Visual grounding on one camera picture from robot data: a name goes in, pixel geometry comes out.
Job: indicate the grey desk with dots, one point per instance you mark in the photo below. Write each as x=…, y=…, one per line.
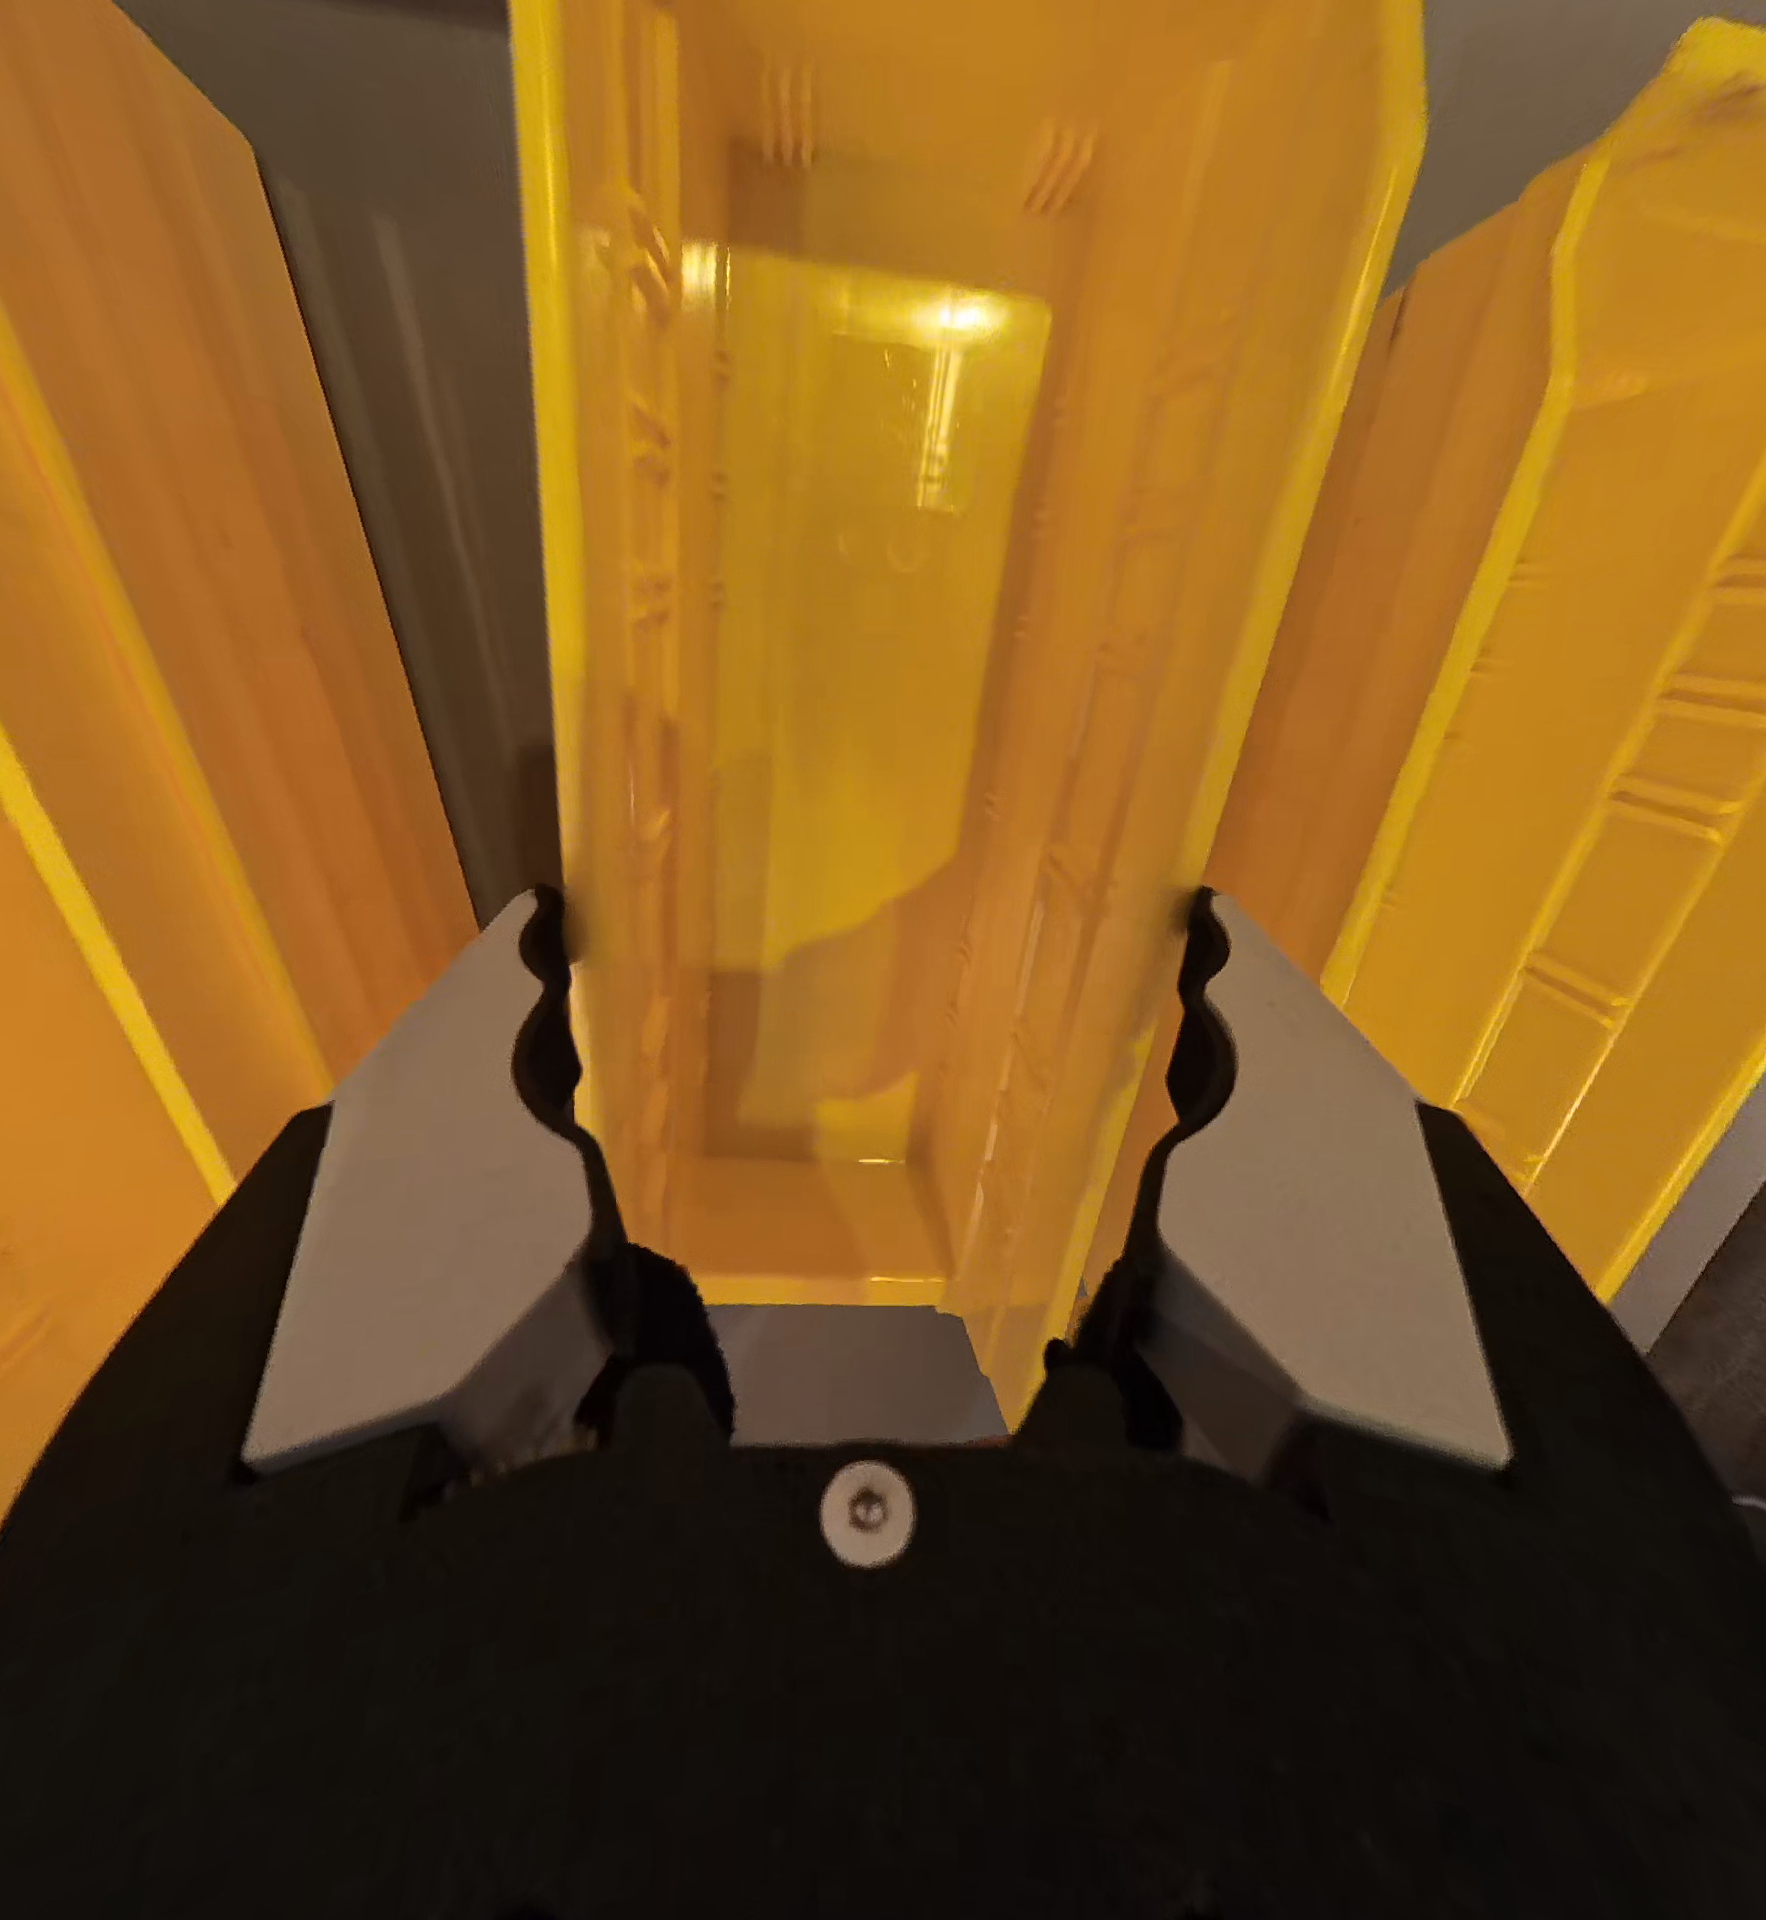
x=418, y=450

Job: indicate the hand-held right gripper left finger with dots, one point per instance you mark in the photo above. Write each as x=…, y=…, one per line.
x=418, y=1247

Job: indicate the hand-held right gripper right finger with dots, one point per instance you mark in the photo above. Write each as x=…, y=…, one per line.
x=1316, y=1247

